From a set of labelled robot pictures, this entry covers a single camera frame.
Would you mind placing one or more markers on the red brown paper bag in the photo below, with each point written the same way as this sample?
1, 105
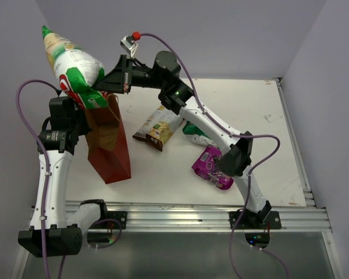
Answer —
108, 151

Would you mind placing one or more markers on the aluminium rail frame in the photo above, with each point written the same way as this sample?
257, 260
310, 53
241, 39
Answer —
164, 194

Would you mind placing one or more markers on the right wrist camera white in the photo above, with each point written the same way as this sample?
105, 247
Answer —
129, 43

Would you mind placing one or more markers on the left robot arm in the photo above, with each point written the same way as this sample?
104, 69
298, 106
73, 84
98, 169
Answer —
51, 233

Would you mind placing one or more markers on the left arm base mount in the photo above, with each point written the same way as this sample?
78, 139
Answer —
120, 216

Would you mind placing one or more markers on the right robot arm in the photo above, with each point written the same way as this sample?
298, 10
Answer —
176, 96

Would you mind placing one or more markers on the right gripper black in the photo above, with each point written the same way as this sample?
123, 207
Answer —
114, 81

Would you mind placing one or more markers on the dark green snack bag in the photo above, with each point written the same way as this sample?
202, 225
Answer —
195, 135

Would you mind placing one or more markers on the green white chips bag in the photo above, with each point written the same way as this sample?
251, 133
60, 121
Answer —
75, 70

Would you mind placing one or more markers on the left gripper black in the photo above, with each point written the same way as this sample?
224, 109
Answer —
85, 128

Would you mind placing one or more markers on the purple candy bag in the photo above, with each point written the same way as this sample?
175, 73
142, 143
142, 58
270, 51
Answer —
206, 168

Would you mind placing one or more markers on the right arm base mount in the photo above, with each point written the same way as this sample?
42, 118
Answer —
241, 219

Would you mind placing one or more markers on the brown yellow chips bag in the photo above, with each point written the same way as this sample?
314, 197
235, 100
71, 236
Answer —
159, 128

